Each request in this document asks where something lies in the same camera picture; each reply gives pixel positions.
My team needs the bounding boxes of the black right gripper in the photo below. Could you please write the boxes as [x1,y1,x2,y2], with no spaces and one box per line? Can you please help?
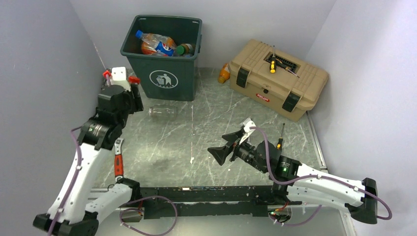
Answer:
[208,129,267,173]

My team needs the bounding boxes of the clear bottle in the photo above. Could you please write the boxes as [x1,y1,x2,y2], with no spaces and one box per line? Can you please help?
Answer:
[149,105,178,119]

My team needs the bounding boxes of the small red cap bottle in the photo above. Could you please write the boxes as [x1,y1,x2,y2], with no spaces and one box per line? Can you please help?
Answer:
[128,76,140,97]

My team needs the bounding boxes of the pepsi bottle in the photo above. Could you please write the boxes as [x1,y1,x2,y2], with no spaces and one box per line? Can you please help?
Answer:
[135,30,177,57]

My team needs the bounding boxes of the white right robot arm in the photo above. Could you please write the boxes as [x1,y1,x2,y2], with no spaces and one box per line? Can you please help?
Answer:
[207,129,378,224]

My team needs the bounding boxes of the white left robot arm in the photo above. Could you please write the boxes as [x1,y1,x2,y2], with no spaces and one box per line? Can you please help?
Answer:
[32,84,144,236]

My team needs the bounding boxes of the dark green trash bin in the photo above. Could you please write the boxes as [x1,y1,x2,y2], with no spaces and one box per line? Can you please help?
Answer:
[120,15,203,101]

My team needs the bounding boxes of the yellow black screwdriver on table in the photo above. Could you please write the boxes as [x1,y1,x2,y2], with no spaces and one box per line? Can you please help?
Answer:
[276,123,285,150]

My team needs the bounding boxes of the tan plastic toolbox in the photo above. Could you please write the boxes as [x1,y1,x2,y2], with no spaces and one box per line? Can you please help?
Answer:
[229,39,329,122]

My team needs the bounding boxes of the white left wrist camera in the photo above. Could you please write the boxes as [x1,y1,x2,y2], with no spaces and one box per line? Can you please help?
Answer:
[102,67,131,91]

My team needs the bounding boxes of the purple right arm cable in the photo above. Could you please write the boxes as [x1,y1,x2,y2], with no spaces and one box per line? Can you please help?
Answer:
[251,126,393,221]

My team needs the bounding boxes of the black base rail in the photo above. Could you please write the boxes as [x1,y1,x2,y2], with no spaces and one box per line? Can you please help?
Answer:
[107,185,303,219]

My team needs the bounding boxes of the red handled adjustable wrench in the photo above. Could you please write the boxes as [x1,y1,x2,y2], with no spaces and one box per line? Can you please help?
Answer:
[114,138,124,182]

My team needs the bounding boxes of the yellow handled screwdriver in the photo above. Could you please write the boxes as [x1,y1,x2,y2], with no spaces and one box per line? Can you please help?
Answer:
[269,45,276,74]

